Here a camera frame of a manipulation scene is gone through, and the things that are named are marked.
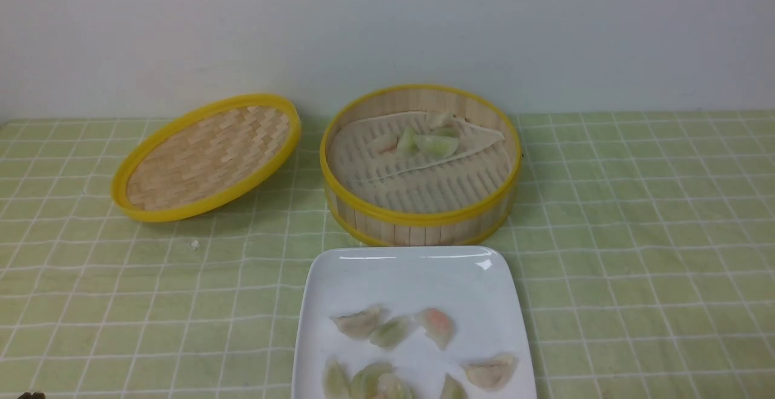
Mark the pale green dumpling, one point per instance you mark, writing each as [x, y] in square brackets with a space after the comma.
[437, 147]

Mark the white square plate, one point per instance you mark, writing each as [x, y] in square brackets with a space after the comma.
[471, 284]

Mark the beige dumpling on plate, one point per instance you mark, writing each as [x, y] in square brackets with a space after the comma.
[359, 325]

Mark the pink dumpling on plate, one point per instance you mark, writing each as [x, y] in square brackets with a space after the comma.
[438, 326]

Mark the green dumpling on plate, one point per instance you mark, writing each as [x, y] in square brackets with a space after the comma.
[390, 334]

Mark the green dumpling plate bottom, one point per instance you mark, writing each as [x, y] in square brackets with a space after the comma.
[378, 380]

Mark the pale green dumpling plate left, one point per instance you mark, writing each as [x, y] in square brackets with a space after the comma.
[335, 383]

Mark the green dumpling plate edge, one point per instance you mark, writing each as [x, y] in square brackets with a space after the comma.
[452, 389]

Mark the beige dumpling plate right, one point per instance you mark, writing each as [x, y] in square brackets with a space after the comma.
[492, 374]

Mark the white steamer liner cloth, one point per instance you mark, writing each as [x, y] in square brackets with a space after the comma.
[417, 184]

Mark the pink white dumpling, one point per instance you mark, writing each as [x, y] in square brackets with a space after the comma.
[385, 144]

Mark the light green dumpling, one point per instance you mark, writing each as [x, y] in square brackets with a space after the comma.
[406, 144]

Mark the bamboo steamer basket yellow rim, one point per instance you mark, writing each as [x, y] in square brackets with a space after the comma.
[382, 227]

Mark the white dumpling in steamer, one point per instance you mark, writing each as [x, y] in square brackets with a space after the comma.
[440, 119]

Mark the woven bamboo steamer lid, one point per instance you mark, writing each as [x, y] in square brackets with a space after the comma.
[207, 158]

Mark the green checked tablecloth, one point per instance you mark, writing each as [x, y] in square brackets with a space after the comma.
[641, 246]

